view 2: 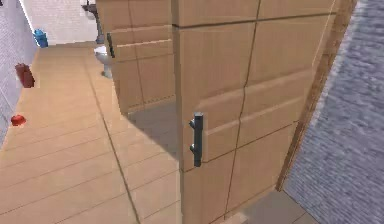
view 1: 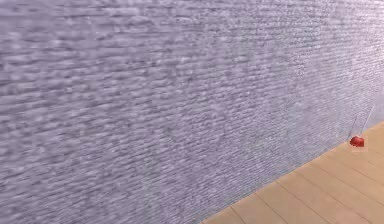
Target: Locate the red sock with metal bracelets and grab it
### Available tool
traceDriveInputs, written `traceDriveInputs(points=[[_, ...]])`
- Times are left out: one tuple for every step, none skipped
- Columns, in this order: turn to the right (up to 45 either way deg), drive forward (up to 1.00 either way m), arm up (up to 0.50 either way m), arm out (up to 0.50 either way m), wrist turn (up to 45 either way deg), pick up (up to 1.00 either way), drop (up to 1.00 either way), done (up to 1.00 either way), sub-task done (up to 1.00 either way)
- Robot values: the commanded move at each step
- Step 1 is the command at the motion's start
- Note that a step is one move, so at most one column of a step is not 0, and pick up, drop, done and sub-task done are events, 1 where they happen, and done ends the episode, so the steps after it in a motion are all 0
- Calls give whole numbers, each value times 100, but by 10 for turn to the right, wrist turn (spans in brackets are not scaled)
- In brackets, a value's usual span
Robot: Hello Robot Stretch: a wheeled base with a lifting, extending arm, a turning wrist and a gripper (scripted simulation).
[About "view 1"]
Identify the red sock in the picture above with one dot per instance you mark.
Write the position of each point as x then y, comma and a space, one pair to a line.
357, 141

